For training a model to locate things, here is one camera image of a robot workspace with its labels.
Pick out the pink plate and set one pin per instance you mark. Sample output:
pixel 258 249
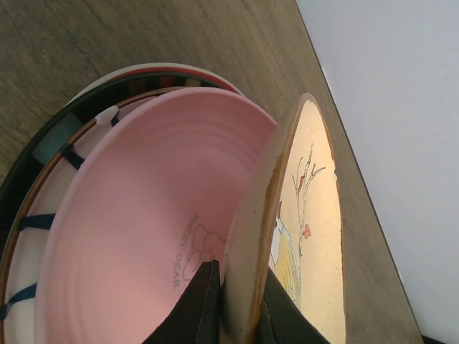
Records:
pixel 152 201

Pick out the brown rimmed cream plate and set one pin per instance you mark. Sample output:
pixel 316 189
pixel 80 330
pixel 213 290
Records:
pixel 54 122

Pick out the white blue striped plate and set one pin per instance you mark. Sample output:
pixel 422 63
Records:
pixel 64 150

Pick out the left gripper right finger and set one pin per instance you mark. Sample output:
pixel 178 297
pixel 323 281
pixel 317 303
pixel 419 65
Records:
pixel 281 321

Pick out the beige orange rimmed plate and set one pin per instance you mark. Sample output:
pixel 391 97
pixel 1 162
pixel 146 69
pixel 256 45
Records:
pixel 287 229

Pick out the red teal floral plate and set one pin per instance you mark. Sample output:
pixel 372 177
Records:
pixel 158 67

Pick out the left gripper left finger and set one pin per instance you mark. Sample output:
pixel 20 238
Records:
pixel 195 317

